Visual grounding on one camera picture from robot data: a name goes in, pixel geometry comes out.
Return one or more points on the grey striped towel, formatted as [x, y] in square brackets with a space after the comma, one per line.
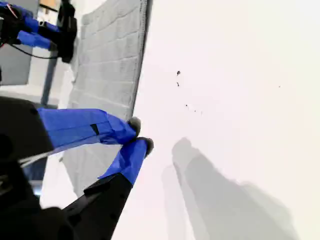
[110, 62]

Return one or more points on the brown cardboard box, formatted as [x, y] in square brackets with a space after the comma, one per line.
[48, 3]

